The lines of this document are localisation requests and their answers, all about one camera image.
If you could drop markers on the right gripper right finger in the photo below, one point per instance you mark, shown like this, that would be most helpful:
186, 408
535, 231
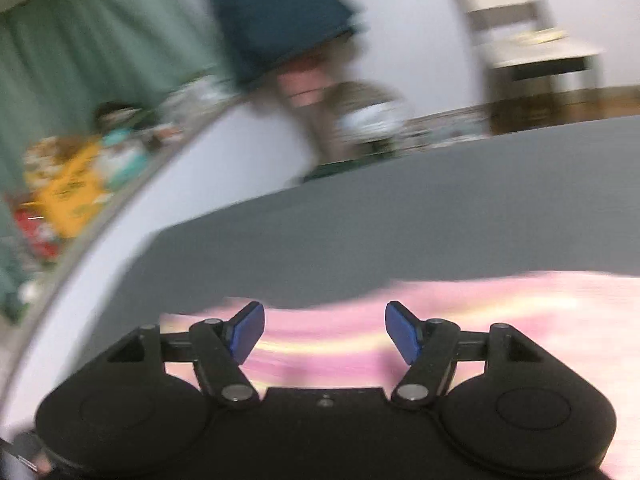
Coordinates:
429, 348

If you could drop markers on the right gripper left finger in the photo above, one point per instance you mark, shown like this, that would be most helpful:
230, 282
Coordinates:
220, 348

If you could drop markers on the pink striped knit sweater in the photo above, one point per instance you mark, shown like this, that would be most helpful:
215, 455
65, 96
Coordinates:
589, 321

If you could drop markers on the red package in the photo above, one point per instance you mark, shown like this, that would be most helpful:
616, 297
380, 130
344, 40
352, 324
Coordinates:
39, 236

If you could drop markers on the yellow snack bag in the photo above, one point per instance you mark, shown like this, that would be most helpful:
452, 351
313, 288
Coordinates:
75, 195

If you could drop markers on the white black-framed chair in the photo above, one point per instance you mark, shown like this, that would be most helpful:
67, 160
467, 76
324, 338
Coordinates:
517, 78

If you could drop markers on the cream item on chair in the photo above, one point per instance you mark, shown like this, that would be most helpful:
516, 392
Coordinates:
540, 36

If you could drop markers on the green curtain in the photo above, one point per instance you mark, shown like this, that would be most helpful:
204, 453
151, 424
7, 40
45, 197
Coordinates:
62, 59

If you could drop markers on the dark blue hanging jacket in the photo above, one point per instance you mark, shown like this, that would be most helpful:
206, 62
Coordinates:
261, 36

